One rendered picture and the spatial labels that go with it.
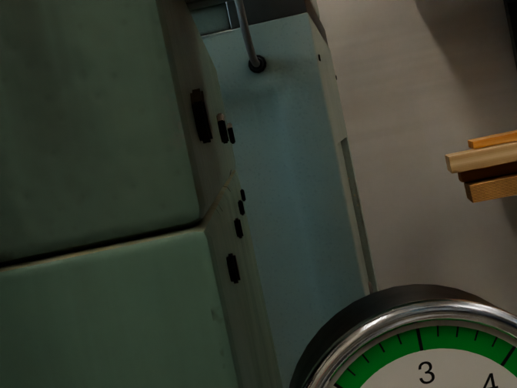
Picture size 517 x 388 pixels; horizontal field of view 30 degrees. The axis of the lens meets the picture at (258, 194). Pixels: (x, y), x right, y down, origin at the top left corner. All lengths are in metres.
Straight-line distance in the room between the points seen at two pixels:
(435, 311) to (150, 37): 0.11
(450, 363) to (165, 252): 0.09
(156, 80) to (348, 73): 2.41
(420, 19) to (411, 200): 0.49
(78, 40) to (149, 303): 0.07
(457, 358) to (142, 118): 0.11
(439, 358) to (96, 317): 0.10
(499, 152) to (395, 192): 0.55
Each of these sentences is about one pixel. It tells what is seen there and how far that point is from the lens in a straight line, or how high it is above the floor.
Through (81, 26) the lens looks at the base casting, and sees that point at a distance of 0.26.
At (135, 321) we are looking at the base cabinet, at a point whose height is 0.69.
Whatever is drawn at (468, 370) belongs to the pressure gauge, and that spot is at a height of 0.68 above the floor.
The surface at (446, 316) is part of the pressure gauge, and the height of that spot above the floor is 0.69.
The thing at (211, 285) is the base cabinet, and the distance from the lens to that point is 0.26.
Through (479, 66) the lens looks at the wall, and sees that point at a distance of 2.68.
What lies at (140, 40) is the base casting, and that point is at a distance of 0.25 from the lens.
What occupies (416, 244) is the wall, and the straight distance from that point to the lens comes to 2.69.
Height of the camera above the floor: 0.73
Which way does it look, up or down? 3 degrees down
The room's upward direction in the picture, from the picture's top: 12 degrees counter-clockwise
